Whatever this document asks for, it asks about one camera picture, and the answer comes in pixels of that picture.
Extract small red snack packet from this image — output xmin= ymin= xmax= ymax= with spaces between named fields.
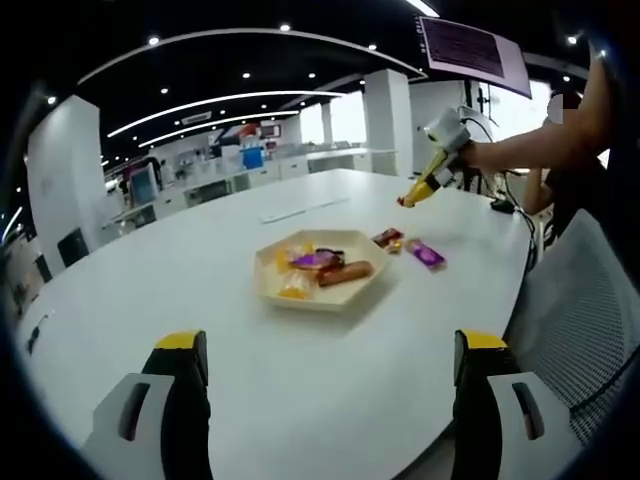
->
xmin=372 ymin=227 xmax=405 ymax=249

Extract purple snack packet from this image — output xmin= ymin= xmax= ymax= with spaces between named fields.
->
xmin=292 ymin=249 xmax=341 ymax=271
xmin=404 ymin=238 xmax=447 ymax=274

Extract white pillar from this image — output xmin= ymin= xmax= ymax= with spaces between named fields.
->
xmin=27 ymin=94 xmax=106 ymax=261
xmin=363 ymin=68 xmax=412 ymax=176

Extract person's dark shirt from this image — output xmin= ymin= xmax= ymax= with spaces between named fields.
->
xmin=587 ymin=39 xmax=640 ymax=331

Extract grey mesh office chair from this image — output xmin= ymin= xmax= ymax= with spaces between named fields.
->
xmin=504 ymin=207 xmax=640 ymax=446

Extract white cabinet row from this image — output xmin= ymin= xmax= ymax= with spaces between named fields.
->
xmin=102 ymin=147 xmax=399 ymax=231

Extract colourful wall display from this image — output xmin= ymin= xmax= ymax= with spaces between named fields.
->
xmin=209 ymin=122 xmax=282 ymax=149

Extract short black cord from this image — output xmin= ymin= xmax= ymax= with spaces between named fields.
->
xmin=27 ymin=314 xmax=49 ymax=354

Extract large monitor screen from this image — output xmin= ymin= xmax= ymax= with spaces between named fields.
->
xmin=418 ymin=16 xmax=532 ymax=99

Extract person's right hand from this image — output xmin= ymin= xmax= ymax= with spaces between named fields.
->
xmin=457 ymin=139 xmax=494 ymax=174

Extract black chair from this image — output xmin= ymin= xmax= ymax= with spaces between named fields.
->
xmin=33 ymin=253 xmax=53 ymax=284
xmin=56 ymin=227 xmax=90 ymax=269

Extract black cable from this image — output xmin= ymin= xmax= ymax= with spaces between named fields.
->
xmin=509 ymin=207 xmax=539 ymax=266

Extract blue box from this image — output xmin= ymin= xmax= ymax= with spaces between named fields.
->
xmin=240 ymin=147 xmax=266 ymax=171

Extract white screen kiosk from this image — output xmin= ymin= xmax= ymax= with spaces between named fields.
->
xmin=130 ymin=167 xmax=160 ymax=201

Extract beige hexagonal container tray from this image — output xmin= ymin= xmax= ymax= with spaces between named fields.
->
xmin=253 ymin=228 xmax=390 ymax=314

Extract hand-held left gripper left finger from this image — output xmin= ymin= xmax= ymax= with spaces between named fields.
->
xmin=79 ymin=328 xmax=212 ymax=480

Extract beige food tongs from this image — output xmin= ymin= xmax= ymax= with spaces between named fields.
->
xmin=397 ymin=148 xmax=449 ymax=210

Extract long red snack packet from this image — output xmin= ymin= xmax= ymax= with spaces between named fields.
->
xmin=317 ymin=260 xmax=375 ymax=289

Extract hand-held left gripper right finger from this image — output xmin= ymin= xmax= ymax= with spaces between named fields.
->
xmin=451 ymin=328 xmax=581 ymax=480

